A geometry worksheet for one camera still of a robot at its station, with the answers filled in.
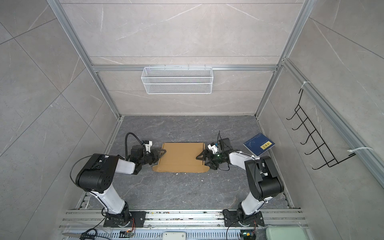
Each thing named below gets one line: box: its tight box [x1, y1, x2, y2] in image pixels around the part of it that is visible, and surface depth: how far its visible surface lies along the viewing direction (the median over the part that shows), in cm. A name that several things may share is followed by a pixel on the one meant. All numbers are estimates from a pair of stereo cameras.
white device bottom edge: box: [162, 231, 187, 240], surface depth 69 cm
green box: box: [265, 226, 309, 240], surface depth 70 cm
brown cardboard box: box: [152, 142, 210, 173], surface depth 89 cm
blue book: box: [243, 132, 276, 157], surface depth 103 cm
